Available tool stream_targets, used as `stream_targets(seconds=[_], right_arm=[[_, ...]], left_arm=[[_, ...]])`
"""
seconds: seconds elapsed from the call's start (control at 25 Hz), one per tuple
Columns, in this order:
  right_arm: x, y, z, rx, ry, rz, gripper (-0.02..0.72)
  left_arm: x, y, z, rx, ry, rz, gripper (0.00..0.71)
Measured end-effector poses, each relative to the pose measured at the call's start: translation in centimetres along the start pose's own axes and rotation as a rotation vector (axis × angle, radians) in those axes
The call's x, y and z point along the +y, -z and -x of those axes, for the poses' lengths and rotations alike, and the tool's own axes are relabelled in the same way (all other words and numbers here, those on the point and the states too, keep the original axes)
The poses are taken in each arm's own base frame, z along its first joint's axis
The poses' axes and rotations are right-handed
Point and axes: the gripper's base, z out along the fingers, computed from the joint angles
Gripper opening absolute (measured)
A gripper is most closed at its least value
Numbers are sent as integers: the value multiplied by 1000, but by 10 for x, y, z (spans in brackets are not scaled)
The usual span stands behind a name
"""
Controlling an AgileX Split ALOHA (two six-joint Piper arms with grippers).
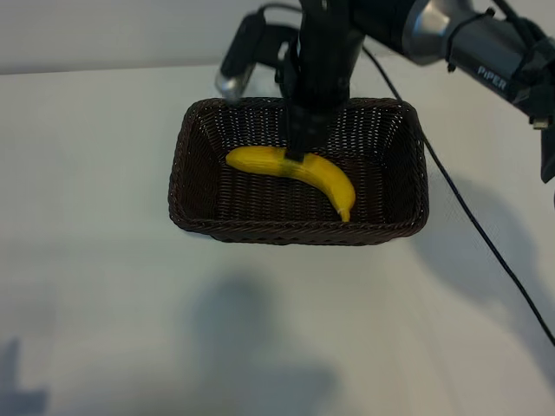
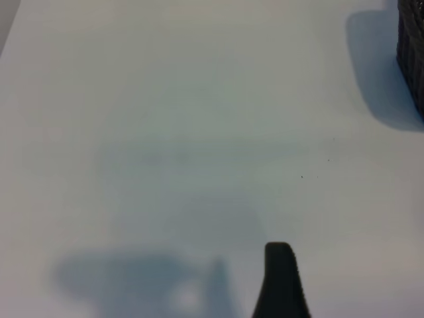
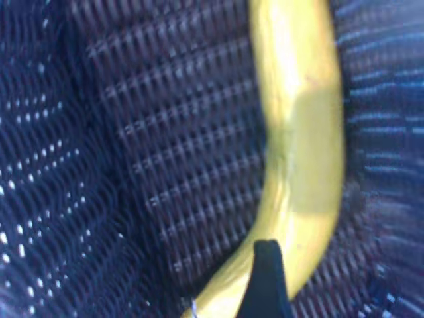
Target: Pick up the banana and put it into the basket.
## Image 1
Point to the dark brown woven basket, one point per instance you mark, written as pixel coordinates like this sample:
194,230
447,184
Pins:
260,199

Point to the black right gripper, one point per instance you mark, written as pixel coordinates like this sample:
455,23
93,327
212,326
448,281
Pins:
325,56

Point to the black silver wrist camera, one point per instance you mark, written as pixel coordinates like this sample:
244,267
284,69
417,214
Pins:
243,47

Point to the yellow banana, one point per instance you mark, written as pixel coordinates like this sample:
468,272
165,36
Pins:
329,177

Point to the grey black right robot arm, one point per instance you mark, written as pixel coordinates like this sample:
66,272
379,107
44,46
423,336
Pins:
485,47

